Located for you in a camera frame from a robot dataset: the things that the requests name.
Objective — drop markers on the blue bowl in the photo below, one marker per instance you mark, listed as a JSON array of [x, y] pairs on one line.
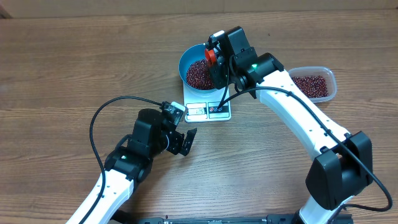
[[191, 55]]

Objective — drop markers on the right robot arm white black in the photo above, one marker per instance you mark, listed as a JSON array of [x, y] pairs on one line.
[[341, 162]]

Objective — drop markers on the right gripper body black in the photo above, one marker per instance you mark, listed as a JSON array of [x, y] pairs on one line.
[[222, 78]]

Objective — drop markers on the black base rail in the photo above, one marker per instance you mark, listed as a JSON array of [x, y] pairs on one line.
[[121, 217]]

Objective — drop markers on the red beans in bowl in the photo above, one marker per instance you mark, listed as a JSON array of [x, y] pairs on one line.
[[198, 75]]

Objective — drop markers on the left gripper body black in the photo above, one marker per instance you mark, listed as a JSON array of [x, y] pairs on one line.
[[175, 142]]

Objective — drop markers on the white digital kitchen scale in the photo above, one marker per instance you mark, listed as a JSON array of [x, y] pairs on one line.
[[202, 105]]

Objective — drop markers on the red plastic scoop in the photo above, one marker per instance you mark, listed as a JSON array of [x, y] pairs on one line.
[[210, 57]]

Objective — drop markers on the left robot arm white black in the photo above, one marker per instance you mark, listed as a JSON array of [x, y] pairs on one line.
[[131, 161]]

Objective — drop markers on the red beans in container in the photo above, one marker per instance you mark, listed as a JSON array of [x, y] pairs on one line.
[[312, 86]]

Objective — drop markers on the clear plastic container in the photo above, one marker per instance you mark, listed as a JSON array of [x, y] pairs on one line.
[[325, 72]]

